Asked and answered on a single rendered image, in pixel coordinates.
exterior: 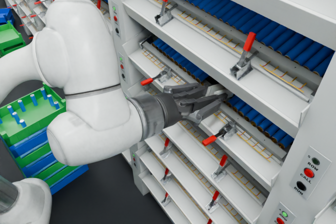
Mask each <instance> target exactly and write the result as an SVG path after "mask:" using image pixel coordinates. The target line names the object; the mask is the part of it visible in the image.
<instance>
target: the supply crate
mask: <svg viewBox="0 0 336 224"><path fill-rule="evenodd" d="M43 86H44V87H42V88H44V90H45V92H46V95H47V96H48V95H51V96H52V99H53V102H58V104H59V107H60V108H59V109H57V110H56V107H55V105H54V106H51V104H50V102H49V99H46V100H45V99H44V97H43V95H42V92H41V89H42V88H40V89H38V90H36V91H34V92H32V93H30V94H28V95H25V96H23V97H21V98H19V99H17V100H15V101H13V102H11V103H9V104H7V105H5V106H3V107H1V108H0V118H1V120H2V124H0V136H1V138H2V139H3V140H4V142H5V143H6V144H7V146H8V147H11V146H13V145H14V144H16V143H18V142H20V141H21V140H23V139H25V138H27V137H28V136H30V135H32V134H34V133H36V132H37V131H39V130H41V129H43V128H44V127H46V126H48V125H49V124H50V123H51V122H52V121H53V120H54V119H55V118H56V117H57V116H58V115H60V114H62V113H65V112H67V110H66V100H65V99H62V98H61V97H60V96H58V95H57V94H56V93H55V92H54V91H53V90H52V89H51V88H50V87H49V86H48V85H46V84H45V83H44V82H43ZM31 94H34V96H35V98H36V101H37V103H38V105H37V106H34V103H33V101H32V99H31V96H30V95H31ZM19 100H22V102H23V104H24V107H25V109H26V111H25V112H23V111H22V110H21V107H20V105H19V103H18V101H19ZM8 106H12V108H13V110H14V112H16V113H17V115H18V117H19V119H20V120H24V121H25V123H26V125H27V126H26V127H24V128H23V127H22V125H21V124H17V122H16V120H15V118H14V117H12V115H11V114H10V112H9V110H8Z"/></svg>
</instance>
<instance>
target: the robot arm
mask: <svg viewBox="0 0 336 224"><path fill-rule="evenodd" d="M44 20H45V27H44V28H43V30H42V31H39V32H37V33H36V34H35V35H34V37H33V40H32V42H31V43H30V44H29V45H27V46H25V47H22V48H20V49H17V50H15V51H13V52H11V53H9V54H7V55H5V56H3V57H2V58H0V104H1V103H2V101H3V100H4V99H5V98H6V96H7V95H8V94H9V93H10V92H11V91H12V90H13V89H14V88H15V87H16V86H17V85H19V84H21V83H23V82H26V81H29V80H40V81H43V82H44V83H45V84H46V85H48V86H49V87H51V88H55V87H58V88H61V89H63V91H64V95H65V100H66V112H64V113H61V114H59V115H58V116H57V117H56V118H55V119H54V120H53V121H52V122H51V123H50V124H49V126H48V127H47V129H46V133H47V138H48V142H49V145H50V148H51V151H52V153H53V155H54V157H55V158H56V159H57V160H58V161H59V162H60V163H62V164H64V165H68V166H81V165H86V164H91V163H94V162H98V161H102V160H105V159H108V158H111V157H113V156H115V155H118V154H120V153H122V152H124V151H126V150H127V149H129V148H130V147H131V146H133V145H134V144H136V143H138V142H142V141H144V140H146V139H148V138H151V137H154V136H156V135H159V134H160V133H161V132H162V131H163V129H165V128H168V127H171V126H173V125H175V124H176V123H177V122H179V121H186V120H191V121H193V122H194V123H193V124H194V125H195V126H199V124H200V123H201V121H202V120H204V119H206V118H207V117H209V116H211V115H212V114H214V113H215V112H217V111H219V110H220V107H221V104H222V102H223V101H226V100H227V98H230V97H232V96H233V95H234V93H232V92H231V91H230V90H228V89H227V88H226V87H224V86H223V85H222V84H220V83H218V84H211V85H208V84H207V83H204V84H203V86H201V84H200V83H199V82H194V83H187V84H180V85H174V86H172V85H164V87H163V92H162V93H158V94H155V95H151V94H142V95H139V96H135V97H132V98H126V97H125V95H124V93H123V90H122V87H121V82H120V75H119V63H118V57H117V52H116V48H115V44H114V41H113V38H112V34H111V31H110V29H109V26H108V24H107V21H106V19H105V17H104V16H103V14H102V12H101V11H100V10H99V9H98V8H97V7H96V5H95V4H94V3H93V2H92V1H91V0H55V1H54V2H53V3H51V4H50V6H49V7H48V9H47V12H46V14H45V18H44ZM205 94H206V96H205ZM204 96H205V97H204ZM201 97H202V98H201ZM198 110H199V111H198ZM195 111H196V112H195ZM194 112H195V113H194ZM192 113H193V114H192ZM51 211H52V193H51V190H50V187H49V185H48V184H47V183H46V182H44V181H43V180H41V179H39V178H26V179H23V180H21V181H16V182H13V183H11V182H10V181H8V180H7V179H5V178H4V177H2V176H1V175H0V224H49V223H50V218H51Z"/></svg>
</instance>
